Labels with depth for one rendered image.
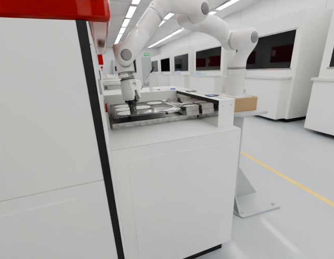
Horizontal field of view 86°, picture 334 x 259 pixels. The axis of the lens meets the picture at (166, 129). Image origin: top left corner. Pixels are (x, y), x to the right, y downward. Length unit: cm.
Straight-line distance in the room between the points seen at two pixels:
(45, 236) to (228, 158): 79
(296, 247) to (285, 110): 309
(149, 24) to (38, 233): 89
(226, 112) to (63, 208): 78
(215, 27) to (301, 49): 315
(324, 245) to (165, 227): 107
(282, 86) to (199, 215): 340
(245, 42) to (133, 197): 106
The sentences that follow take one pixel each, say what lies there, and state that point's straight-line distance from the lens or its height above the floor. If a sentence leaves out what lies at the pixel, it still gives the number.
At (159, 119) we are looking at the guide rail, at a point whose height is 84.
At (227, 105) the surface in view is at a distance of 95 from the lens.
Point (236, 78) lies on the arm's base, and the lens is 132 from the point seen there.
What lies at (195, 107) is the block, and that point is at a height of 90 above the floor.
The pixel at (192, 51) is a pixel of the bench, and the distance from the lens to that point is 773.
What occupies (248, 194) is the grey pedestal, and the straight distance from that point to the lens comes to 186.
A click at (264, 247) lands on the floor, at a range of 151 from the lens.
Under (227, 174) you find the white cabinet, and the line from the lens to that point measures 102.
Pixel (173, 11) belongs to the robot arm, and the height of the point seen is 139.
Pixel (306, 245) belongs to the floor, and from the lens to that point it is 164.
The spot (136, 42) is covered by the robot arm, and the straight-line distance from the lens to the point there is 86.
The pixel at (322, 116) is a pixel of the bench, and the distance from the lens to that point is 368.
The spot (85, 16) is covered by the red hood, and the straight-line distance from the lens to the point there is 49.
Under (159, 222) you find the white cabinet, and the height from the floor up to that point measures 40.
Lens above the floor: 111
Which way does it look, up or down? 18 degrees down
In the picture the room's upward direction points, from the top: 3 degrees counter-clockwise
